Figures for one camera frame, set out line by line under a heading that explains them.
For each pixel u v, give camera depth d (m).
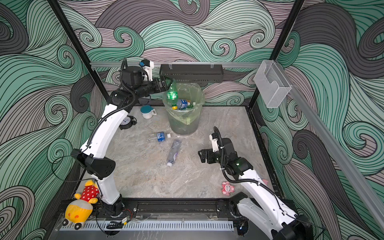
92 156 0.44
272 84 0.78
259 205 0.46
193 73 0.96
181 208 0.75
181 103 0.90
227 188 0.77
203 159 0.70
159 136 0.95
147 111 1.05
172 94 0.74
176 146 0.95
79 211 0.67
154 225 0.70
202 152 0.69
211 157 0.68
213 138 0.69
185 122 0.88
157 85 0.61
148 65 0.61
